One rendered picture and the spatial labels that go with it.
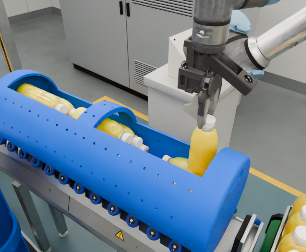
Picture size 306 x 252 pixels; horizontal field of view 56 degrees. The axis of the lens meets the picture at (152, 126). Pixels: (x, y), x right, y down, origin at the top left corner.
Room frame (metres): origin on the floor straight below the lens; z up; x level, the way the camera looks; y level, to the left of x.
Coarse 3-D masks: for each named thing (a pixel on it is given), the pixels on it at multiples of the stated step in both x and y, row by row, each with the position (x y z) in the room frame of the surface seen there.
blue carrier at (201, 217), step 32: (0, 96) 0.85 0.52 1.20; (64, 96) 1.02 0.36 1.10; (0, 128) 0.80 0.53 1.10; (32, 128) 0.72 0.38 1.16; (64, 128) 0.67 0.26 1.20; (64, 160) 0.62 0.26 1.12; (96, 160) 0.57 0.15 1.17; (128, 160) 0.54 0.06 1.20; (160, 160) 0.52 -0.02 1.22; (224, 160) 0.50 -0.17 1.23; (96, 192) 0.56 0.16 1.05; (128, 192) 0.49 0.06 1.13; (160, 192) 0.46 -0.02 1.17; (192, 192) 0.44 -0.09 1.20; (224, 192) 0.42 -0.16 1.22; (160, 224) 0.43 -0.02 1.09; (192, 224) 0.39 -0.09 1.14; (224, 224) 0.46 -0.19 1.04
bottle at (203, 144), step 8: (192, 136) 0.59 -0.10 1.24; (200, 136) 0.57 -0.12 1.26; (208, 136) 0.56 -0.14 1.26; (216, 136) 0.57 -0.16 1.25; (192, 144) 0.58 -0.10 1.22; (200, 144) 0.56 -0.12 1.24; (208, 144) 0.56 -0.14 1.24; (216, 144) 0.57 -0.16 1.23; (192, 152) 0.57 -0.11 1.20; (200, 152) 0.56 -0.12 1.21; (208, 152) 0.55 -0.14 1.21; (192, 160) 0.57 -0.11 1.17; (200, 160) 0.56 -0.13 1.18; (208, 160) 0.56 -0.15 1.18; (192, 168) 0.57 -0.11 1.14; (200, 168) 0.56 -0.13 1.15; (200, 176) 0.56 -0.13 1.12
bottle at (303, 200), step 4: (300, 196) 0.53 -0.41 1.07; (304, 196) 0.52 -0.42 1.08; (296, 200) 0.53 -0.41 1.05; (300, 200) 0.52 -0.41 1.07; (304, 200) 0.51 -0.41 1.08; (296, 204) 0.52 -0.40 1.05; (300, 204) 0.51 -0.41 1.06; (304, 204) 0.50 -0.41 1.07; (292, 208) 0.52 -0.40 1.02; (296, 208) 0.51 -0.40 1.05; (300, 208) 0.50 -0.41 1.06; (292, 212) 0.51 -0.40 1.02; (288, 216) 0.53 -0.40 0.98; (284, 224) 0.53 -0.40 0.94
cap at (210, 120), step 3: (207, 114) 0.61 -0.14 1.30; (207, 117) 0.59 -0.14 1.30; (210, 117) 0.59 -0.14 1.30; (213, 117) 0.59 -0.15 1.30; (207, 120) 0.58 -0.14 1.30; (210, 120) 0.58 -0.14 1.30; (213, 120) 0.58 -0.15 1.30; (207, 123) 0.57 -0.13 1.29; (210, 123) 0.57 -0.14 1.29; (213, 123) 0.57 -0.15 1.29; (204, 126) 0.57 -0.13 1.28; (207, 126) 0.57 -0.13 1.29; (210, 126) 0.57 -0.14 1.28; (213, 126) 0.58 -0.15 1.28
